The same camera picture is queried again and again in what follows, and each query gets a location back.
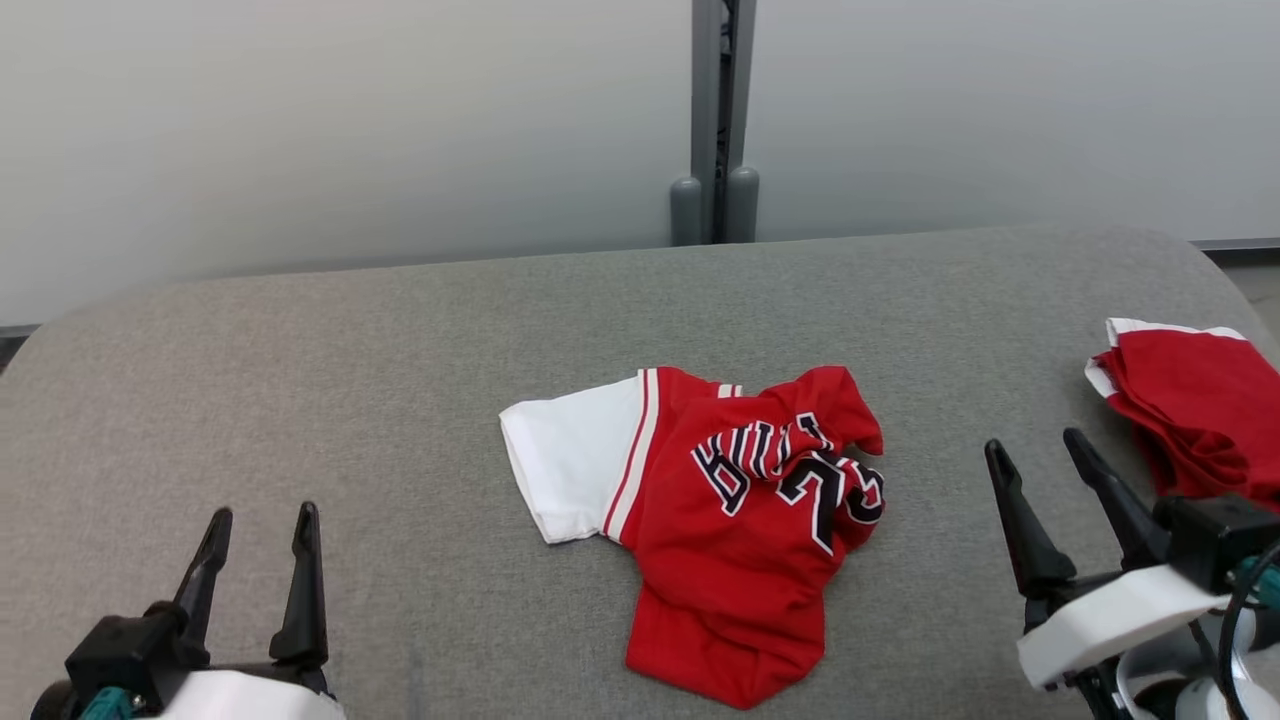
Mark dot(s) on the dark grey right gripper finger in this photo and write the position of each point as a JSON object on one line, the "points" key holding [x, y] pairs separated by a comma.
{"points": [[1025, 540], [1125, 510]]}

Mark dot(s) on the teal left camera connector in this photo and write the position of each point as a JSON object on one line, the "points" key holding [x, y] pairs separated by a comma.
{"points": [[105, 705]]}

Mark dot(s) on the teal camera connector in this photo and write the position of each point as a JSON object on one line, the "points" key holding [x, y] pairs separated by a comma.
{"points": [[105, 705], [1265, 585]]}

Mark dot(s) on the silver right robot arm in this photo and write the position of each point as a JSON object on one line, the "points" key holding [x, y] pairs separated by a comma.
{"points": [[1165, 692]]}

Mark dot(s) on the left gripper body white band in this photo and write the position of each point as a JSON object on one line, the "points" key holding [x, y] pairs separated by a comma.
{"points": [[250, 695]]}

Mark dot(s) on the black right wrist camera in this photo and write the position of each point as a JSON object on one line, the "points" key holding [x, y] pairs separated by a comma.
{"points": [[1215, 540]]}

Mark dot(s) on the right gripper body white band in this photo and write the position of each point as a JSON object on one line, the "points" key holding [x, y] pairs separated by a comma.
{"points": [[1110, 625]]}

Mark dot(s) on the red jersey shirt white sleeves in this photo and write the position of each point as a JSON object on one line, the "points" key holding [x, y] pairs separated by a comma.
{"points": [[720, 560]]}

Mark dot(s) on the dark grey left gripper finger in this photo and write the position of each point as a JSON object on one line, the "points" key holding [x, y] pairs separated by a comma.
{"points": [[208, 570], [305, 600]]}

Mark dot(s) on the red shorts white stripe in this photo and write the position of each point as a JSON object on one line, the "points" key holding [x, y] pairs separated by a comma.
{"points": [[1200, 410]]}

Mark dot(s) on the teal right camera connector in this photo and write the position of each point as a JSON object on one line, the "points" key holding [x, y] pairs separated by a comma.
{"points": [[1265, 585]]}

